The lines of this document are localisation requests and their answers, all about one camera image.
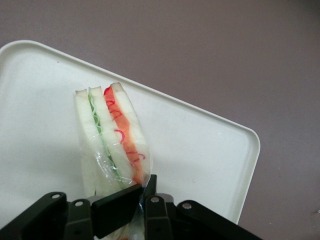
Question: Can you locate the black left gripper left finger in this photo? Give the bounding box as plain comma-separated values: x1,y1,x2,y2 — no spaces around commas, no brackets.
0,184,143,240

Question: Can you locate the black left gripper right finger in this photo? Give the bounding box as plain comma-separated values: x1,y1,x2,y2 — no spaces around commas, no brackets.
143,174,263,240

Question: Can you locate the triangular sandwich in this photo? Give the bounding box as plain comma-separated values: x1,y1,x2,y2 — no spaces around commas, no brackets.
74,82,154,240

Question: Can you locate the cream plastic tray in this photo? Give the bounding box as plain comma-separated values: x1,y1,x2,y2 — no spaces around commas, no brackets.
0,39,261,226

